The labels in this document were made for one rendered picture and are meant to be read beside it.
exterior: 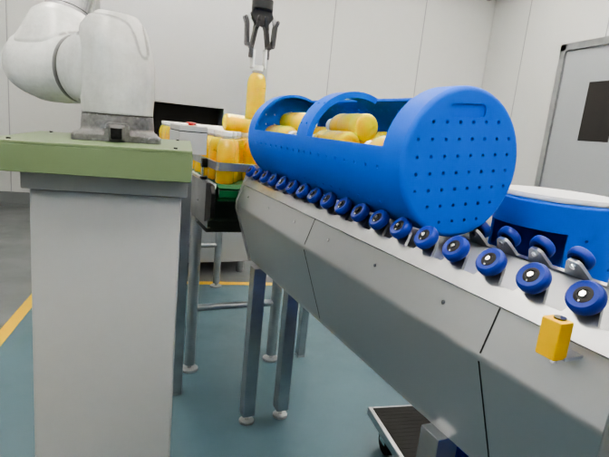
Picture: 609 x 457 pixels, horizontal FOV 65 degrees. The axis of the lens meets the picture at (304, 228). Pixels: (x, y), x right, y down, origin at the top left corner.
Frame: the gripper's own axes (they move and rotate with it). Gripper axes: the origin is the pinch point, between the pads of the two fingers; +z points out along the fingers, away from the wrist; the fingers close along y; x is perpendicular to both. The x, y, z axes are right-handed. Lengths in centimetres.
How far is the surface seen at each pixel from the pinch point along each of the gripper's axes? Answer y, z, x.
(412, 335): -6, 54, -112
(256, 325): 0, 94, -21
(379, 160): -8, 25, -96
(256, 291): -2, 81, -21
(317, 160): -7, 28, -70
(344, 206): -4, 38, -80
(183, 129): -25.7, 26.9, -0.2
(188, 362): -14, 131, 23
